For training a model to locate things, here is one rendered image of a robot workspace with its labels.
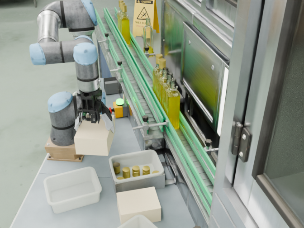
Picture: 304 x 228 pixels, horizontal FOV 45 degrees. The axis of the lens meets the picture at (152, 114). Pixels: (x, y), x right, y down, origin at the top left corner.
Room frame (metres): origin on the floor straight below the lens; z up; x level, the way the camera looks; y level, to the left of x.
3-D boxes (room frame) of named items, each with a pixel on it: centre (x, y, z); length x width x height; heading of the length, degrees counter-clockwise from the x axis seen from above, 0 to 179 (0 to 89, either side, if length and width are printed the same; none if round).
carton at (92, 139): (1.12, 0.22, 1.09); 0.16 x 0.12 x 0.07; 175
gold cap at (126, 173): (1.22, 0.12, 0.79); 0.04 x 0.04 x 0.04
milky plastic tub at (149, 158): (1.22, 0.07, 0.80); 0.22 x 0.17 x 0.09; 105
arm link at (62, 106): (1.43, 0.42, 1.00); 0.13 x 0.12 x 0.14; 102
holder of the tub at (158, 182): (1.23, 0.05, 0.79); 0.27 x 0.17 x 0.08; 105
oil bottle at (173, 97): (1.46, -0.10, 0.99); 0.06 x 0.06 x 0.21; 16
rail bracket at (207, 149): (1.18, -0.25, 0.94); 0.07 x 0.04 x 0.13; 105
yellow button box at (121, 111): (1.76, 0.19, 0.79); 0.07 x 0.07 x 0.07; 15
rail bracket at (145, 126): (1.36, 0.01, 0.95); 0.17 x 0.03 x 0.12; 105
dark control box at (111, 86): (2.03, 0.26, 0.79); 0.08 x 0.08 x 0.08; 15
